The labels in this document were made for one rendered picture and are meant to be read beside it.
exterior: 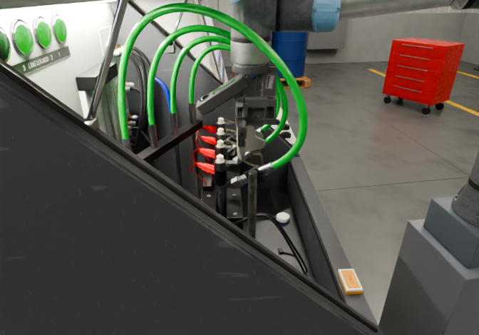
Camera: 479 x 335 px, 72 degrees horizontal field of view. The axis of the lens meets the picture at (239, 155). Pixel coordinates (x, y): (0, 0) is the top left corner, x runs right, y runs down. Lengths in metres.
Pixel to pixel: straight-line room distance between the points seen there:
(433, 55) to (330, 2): 4.16
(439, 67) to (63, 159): 4.56
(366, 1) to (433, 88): 4.06
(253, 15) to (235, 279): 0.43
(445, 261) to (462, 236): 0.08
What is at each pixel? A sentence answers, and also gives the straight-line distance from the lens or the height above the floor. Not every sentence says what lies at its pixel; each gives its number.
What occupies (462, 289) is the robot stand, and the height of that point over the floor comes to 0.77.
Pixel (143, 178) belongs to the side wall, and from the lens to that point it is 0.37.
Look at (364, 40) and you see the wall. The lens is 8.13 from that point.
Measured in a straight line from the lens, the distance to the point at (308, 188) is 0.94.
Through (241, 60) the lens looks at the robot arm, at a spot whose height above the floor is 1.32.
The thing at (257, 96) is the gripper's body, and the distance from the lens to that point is 0.67.
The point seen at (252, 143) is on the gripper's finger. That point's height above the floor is 1.15.
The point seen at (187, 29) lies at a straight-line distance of 0.74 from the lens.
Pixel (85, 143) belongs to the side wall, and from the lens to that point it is 0.37.
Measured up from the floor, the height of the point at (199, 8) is 1.42.
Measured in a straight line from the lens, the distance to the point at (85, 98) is 0.75.
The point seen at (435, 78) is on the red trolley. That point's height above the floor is 0.48.
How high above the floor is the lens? 1.44
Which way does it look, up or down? 27 degrees down
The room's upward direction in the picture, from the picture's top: straight up
